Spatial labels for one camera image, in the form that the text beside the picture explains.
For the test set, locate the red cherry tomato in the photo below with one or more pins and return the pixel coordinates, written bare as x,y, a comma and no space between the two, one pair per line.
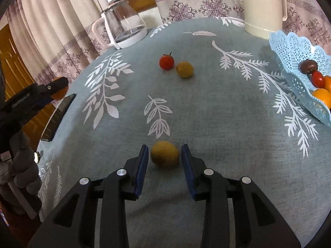
166,62
317,79

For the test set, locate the person's left hand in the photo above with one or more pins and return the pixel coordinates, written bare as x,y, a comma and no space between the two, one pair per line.
24,165

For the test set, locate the large oval kumquat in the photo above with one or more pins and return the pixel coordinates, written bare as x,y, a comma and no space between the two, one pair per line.
322,97

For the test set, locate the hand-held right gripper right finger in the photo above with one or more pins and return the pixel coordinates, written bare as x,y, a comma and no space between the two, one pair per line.
188,175

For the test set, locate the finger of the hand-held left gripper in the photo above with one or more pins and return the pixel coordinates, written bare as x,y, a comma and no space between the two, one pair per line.
55,85
44,102

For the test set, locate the yellow-green lemon fruit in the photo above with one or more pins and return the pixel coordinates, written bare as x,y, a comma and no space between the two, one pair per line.
165,155

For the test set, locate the cream thermos jug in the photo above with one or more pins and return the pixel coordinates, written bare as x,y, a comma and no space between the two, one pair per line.
261,10

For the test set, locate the large tangerine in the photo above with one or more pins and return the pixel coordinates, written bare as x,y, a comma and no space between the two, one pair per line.
328,82

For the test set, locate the black smartphone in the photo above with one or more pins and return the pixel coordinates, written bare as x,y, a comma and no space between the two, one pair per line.
58,116

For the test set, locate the small tangerine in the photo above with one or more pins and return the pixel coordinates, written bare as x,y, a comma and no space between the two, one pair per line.
60,95

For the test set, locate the beige patterned curtain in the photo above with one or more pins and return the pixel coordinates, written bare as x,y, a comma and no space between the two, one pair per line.
194,5
51,31

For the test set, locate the glass kettle white base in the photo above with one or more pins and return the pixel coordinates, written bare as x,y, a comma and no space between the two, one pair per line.
124,23

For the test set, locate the wooden windowsill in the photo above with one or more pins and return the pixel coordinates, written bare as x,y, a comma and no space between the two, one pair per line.
144,0

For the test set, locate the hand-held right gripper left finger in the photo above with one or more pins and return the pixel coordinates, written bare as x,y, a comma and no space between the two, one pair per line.
141,175

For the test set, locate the yellow-green jujube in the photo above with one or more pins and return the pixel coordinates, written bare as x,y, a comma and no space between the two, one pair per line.
185,69

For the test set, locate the light blue lattice basket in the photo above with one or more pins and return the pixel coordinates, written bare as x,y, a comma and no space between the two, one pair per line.
292,54

